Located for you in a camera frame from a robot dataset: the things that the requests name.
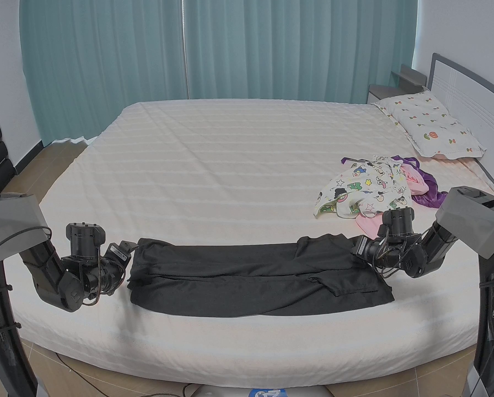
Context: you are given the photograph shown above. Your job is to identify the black cable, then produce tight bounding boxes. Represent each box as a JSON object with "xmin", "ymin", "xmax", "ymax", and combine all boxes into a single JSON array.
[{"xmin": 55, "ymin": 352, "xmax": 190, "ymax": 397}]

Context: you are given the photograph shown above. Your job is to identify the black T-shirt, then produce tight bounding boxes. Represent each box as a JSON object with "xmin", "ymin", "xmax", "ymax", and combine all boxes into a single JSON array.
[{"xmin": 127, "ymin": 233, "xmax": 395, "ymax": 318}]

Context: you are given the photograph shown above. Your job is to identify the white printed garment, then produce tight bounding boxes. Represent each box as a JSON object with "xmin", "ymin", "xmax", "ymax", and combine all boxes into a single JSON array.
[{"xmin": 312, "ymin": 155, "xmax": 414, "ymax": 221}]

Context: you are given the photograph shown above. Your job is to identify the blue-green curtain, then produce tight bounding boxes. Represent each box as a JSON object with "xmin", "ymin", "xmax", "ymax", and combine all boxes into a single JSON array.
[
  {"xmin": 183, "ymin": 0, "xmax": 420, "ymax": 106},
  {"xmin": 20, "ymin": 0, "xmax": 188, "ymax": 146}
]

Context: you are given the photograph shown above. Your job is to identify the white printed pillow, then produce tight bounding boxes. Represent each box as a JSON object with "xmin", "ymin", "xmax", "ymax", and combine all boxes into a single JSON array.
[{"xmin": 371, "ymin": 90, "xmax": 486, "ymax": 160}]

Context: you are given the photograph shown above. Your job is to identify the purple garment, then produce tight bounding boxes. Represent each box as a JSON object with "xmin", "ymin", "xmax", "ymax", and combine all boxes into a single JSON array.
[{"xmin": 340, "ymin": 155, "xmax": 451, "ymax": 208}]

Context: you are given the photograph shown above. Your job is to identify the grey bedside table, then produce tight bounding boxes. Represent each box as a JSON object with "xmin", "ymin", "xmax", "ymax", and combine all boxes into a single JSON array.
[{"xmin": 368, "ymin": 65, "xmax": 428, "ymax": 104}]

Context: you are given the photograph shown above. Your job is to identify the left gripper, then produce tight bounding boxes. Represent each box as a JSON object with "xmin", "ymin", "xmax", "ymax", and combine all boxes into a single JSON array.
[{"xmin": 100, "ymin": 241, "xmax": 139, "ymax": 295}]

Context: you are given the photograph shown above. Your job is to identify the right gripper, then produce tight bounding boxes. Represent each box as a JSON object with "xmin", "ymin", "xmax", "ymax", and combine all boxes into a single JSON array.
[{"xmin": 367, "ymin": 238, "xmax": 398, "ymax": 269}]

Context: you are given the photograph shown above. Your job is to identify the bed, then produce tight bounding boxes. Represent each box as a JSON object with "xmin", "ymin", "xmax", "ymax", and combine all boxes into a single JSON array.
[{"xmin": 11, "ymin": 52, "xmax": 494, "ymax": 388}]

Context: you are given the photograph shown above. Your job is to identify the pink garment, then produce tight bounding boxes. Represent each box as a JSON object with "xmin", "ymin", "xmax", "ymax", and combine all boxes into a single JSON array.
[
  {"xmin": 355, "ymin": 211, "xmax": 386, "ymax": 239},
  {"xmin": 400, "ymin": 163, "xmax": 430, "ymax": 195}
]

